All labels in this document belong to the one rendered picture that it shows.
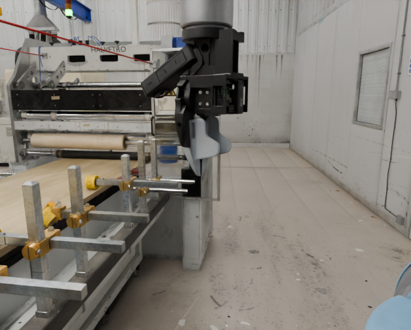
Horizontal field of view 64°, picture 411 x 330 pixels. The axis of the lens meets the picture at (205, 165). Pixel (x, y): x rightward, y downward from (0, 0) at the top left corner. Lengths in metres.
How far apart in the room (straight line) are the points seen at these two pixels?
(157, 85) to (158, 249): 2.54
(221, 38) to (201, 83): 0.06
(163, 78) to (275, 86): 8.49
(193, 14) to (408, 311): 0.40
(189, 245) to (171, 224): 0.25
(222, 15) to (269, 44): 8.59
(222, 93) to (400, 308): 0.32
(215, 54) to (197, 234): 2.31
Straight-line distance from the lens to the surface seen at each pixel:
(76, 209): 1.38
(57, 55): 3.21
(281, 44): 9.10
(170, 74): 0.51
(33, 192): 1.14
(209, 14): 0.47
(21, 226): 1.55
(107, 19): 9.49
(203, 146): 0.48
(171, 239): 2.92
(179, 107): 0.47
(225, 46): 0.47
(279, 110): 9.01
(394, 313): 0.31
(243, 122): 8.91
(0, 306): 1.48
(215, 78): 0.45
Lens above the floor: 1.43
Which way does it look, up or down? 12 degrees down
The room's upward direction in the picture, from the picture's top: straight up
